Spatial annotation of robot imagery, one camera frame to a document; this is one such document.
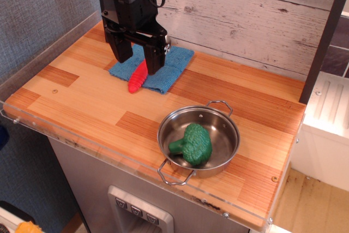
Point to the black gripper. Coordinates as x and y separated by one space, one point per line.
137 23

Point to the red handled metal spoon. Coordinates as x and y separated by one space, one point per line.
140 74

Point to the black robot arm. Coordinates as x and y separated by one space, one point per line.
128 22

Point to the blue cloth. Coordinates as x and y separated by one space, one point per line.
175 63

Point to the clear acrylic edge guard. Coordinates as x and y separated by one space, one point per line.
235 182

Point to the green toy broccoli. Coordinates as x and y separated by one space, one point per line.
195 146

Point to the grey cabinet with dispenser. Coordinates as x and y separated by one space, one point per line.
114 199

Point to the white toy sink unit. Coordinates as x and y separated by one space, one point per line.
321 147

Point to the yellow object at corner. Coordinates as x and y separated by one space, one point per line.
28 227

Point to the steel pot with handles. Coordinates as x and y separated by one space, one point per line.
223 132

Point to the dark right shelf post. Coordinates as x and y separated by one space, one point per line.
329 30

